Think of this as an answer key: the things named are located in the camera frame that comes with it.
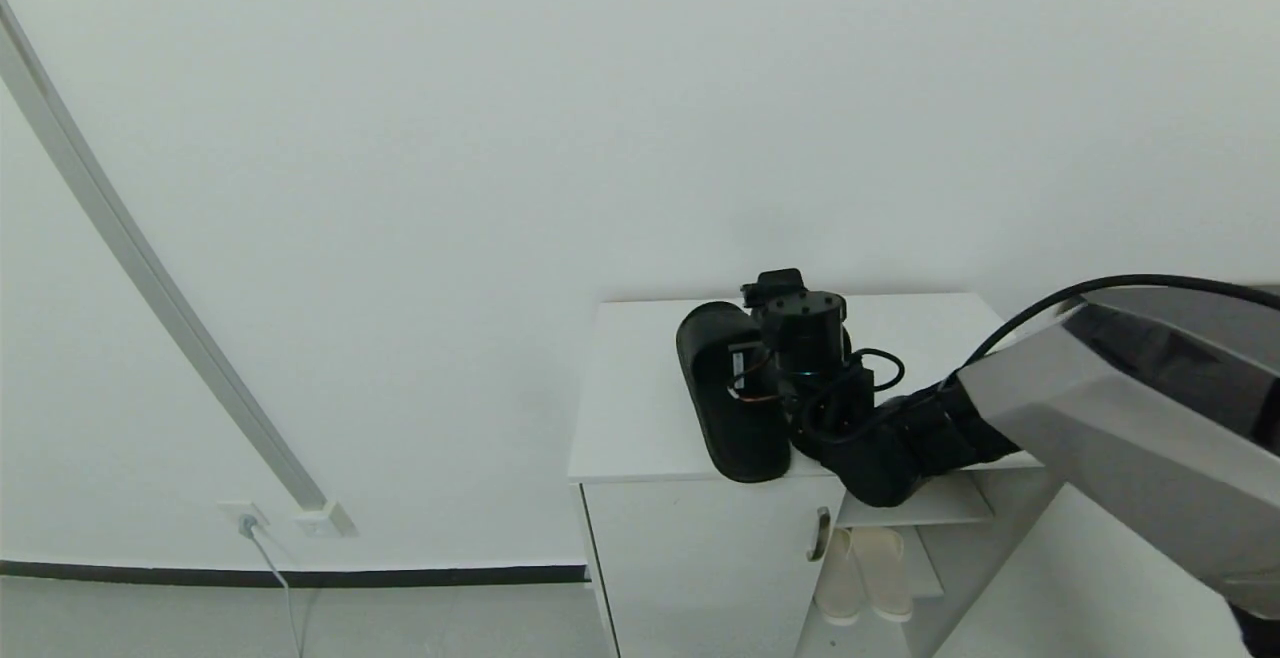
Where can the white wall socket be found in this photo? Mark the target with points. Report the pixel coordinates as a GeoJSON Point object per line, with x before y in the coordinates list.
{"type": "Point", "coordinates": [240, 510]}

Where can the black slipper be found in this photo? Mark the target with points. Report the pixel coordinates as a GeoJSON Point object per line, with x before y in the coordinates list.
{"type": "Point", "coordinates": [735, 438]}

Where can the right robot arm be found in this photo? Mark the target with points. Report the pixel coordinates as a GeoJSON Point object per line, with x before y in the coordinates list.
{"type": "Point", "coordinates": [1120, 428]}

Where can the white cabinet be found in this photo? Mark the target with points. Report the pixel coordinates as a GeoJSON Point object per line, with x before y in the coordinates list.
{"type": "Point", "coordinates": [640, 408]}

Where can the white slipper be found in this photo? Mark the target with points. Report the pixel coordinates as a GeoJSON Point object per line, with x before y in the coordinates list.
{"type": "Point", "coordinates": [888, 578]}
{"type": "Point", "coordinates": [838, 583]}

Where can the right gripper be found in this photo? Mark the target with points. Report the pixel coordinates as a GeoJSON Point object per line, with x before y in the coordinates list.
{"type": "Point", "coordinates": [803, 330]}

